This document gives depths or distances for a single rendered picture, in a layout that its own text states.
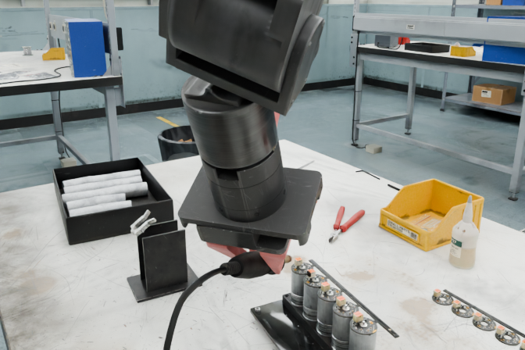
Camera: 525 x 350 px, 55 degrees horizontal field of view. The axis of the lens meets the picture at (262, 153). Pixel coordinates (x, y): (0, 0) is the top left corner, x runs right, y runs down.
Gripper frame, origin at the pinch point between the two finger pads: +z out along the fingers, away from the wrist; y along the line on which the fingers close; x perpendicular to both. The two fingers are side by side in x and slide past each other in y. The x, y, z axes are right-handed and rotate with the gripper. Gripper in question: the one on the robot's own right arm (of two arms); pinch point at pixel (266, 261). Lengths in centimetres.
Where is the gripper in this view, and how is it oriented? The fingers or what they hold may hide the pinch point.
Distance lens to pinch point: 46.2
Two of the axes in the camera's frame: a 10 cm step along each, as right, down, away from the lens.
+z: 1.4, 7.2, 6.8
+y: -9.5, -1.0, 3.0
